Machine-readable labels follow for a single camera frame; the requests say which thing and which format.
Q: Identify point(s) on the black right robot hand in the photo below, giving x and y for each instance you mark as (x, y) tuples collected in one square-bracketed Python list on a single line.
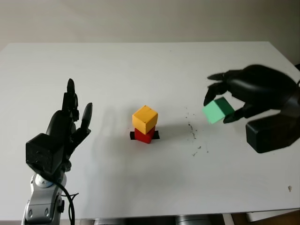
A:
[(262, 89)]

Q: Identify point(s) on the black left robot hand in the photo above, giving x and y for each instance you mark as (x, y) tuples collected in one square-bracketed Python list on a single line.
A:
[(62, 126)]

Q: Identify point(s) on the green block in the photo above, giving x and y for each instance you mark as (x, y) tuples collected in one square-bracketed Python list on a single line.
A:
[(214, 112)]

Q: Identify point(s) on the red block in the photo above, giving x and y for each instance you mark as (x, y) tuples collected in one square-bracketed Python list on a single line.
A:
[(143, 137)]

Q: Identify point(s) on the yellow block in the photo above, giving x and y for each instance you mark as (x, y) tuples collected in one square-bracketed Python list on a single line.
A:
[(144, 119)]

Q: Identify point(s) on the black tape strip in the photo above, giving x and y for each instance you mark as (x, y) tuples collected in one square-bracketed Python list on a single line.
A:
[(131, 136)]

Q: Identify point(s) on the dark robot torso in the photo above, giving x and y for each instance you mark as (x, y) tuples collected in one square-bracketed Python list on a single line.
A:
[(150, 220)]

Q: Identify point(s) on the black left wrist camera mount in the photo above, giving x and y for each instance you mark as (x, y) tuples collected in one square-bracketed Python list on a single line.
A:
[(43, 152)]

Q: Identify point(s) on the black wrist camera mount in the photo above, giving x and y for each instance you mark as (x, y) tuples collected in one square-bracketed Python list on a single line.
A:
[(43, 152), (269, 133)]

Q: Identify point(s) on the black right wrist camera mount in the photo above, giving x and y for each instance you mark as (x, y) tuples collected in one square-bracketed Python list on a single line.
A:
[(269, 133)]

